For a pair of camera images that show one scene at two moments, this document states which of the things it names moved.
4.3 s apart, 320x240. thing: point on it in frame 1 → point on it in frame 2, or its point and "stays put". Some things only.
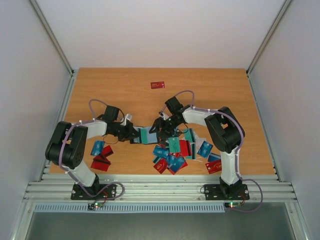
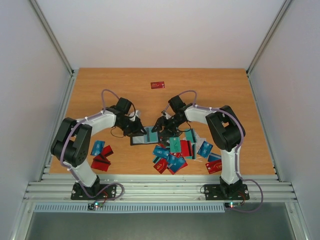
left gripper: [129, 135] → [137, 130]
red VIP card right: [214, 166] stays put
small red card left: [107, 151] stays put
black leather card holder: [145, 137] stays put
